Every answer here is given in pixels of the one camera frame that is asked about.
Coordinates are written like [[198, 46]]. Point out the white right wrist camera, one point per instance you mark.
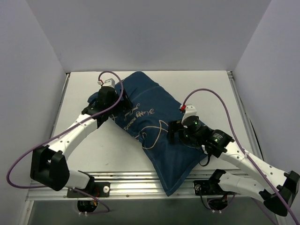
[[187, 111]]

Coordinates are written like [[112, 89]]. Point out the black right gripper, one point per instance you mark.
[[176, 127]]

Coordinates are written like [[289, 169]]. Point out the aluminium left side rail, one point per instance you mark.
[[60, 103]]

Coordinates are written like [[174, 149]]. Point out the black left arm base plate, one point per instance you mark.
[[97, 189]]

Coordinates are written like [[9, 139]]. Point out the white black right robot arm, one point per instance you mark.
[[275, 188]]

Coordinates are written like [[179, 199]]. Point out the aluminium rail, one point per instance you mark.
[[252, 138], [60, 103]]

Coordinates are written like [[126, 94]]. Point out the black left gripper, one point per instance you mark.
[[122, 99]]

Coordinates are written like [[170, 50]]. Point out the blue pillowcase with gold script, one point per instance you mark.
[[147, 122]]

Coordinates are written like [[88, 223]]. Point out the aluminium front rail frame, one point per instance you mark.
[[137, 198]]

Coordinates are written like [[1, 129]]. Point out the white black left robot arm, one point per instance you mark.
[[49, 161]]

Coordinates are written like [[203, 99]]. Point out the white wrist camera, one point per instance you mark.
[[107, 83], [187, 111]]

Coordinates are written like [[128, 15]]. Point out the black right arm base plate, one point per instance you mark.
[[202, 187]]

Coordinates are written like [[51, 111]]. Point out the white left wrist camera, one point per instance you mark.
[[107, 83]]

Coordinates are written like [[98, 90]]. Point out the aluminium right side rail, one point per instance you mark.
[[252, 138]]

